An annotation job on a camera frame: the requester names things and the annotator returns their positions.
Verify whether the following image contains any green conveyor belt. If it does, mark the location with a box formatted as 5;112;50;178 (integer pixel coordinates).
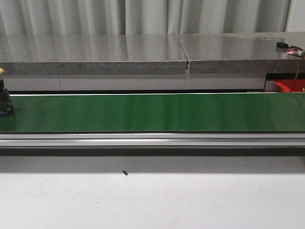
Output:
0;93;305;133

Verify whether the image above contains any red plastic bin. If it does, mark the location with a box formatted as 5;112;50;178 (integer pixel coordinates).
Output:
275;79;305;93

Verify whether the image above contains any small lit circuit board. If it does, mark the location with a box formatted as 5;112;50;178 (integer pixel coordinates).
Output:
287;48;305;57

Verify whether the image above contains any yellow mushroom push button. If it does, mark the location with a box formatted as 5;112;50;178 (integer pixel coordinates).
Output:
0;68;13;115

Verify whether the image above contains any grey pleated curtain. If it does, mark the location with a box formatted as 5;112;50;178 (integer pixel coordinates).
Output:
0;0;305;35

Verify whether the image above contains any grey stone bench left slab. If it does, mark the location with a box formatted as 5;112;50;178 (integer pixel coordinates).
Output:
0;35;187;75

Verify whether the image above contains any grey stone bench right slab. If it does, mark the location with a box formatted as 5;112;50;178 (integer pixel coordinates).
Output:
180;32;305;74

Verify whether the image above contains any grey stone bench slab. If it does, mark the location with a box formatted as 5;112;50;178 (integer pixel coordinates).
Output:
180;32;305;74
0;35;187;75

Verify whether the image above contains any black connector plug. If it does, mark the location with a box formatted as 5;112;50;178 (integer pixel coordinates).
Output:
276;42;289;49

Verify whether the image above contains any aluminium conveyor frame rail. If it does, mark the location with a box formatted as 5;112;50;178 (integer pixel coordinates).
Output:
0;133;305;147

